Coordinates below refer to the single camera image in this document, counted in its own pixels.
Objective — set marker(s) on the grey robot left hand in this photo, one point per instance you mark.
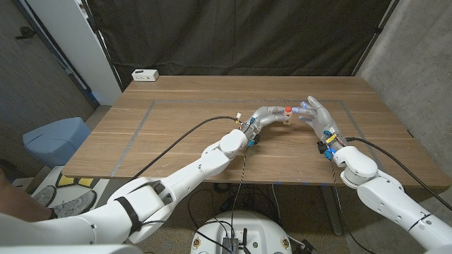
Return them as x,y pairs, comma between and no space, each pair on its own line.
263,118

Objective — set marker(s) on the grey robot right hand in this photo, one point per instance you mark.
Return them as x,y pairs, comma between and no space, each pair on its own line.
319,118

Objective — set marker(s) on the wooden block with holes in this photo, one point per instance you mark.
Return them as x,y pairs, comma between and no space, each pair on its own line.
287,119

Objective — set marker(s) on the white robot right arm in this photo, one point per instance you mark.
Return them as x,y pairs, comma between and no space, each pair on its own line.
388,194

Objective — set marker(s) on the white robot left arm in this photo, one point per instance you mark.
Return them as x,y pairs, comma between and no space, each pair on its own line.
169,187

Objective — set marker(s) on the black backdrop curtain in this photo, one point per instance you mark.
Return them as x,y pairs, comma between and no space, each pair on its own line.
240,35

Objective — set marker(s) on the large wooden board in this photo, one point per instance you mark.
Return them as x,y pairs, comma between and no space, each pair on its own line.
176,101

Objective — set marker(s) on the grey table leg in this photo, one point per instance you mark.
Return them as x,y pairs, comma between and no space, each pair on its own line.
332,211

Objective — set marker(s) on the black backdrop stand pole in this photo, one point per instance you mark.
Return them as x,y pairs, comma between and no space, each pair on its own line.
102,46
374,35

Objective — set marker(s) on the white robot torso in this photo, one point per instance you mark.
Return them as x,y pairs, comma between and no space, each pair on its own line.
243,225

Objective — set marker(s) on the white power strip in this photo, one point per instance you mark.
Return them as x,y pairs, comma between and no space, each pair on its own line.
144,75

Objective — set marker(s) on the grey box on torso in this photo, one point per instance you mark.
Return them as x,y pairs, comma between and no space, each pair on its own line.
229,246

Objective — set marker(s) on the person's leg and shoe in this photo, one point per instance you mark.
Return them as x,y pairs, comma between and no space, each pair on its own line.
102,187

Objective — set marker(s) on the light blue stool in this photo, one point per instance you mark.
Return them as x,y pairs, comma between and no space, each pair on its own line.
56,141

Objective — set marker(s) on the grey sneaker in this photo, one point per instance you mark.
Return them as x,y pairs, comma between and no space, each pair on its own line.
44,195
74,208

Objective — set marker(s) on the bare person leg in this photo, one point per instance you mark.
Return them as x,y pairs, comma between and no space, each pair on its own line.
17,208

